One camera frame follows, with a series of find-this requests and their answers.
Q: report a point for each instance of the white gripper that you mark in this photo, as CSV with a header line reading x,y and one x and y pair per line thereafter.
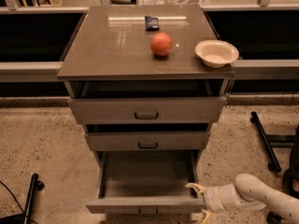
x,y
212,198

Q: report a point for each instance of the grey bottom drawer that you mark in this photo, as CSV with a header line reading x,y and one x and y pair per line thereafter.
x,y
146,182

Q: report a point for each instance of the grey drawer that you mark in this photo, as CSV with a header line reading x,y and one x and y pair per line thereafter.
x,y
147,110
146,182
147,141

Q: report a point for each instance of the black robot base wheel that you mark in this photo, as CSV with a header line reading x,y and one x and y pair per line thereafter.
x,y
291,187

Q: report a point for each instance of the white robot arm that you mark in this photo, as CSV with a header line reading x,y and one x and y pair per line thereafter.
x,y
249,193

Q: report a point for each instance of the grey drawer cabinet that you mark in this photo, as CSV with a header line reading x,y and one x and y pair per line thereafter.
x,y
111,58

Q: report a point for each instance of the grey middle drawer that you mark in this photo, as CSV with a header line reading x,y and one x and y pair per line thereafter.
x,y
147,141

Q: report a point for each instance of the grey top drawer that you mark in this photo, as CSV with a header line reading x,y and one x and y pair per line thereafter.
x,y
147,110

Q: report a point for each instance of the black stand leg right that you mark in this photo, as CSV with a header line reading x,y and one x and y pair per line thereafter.
x,y
270,141

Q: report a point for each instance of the black stand leg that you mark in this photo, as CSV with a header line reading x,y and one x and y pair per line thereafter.
x,y
270,141
25,216

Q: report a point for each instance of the white bowl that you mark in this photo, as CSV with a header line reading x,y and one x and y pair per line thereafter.
x,y
216,53

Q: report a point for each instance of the red apple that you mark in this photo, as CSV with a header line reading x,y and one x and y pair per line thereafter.
x,y
161,44

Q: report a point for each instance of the black stand leg left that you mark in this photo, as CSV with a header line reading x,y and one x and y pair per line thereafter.
x,y
25,216

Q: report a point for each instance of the dark blue snack packet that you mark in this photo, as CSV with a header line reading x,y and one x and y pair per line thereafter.
x,y
151,23

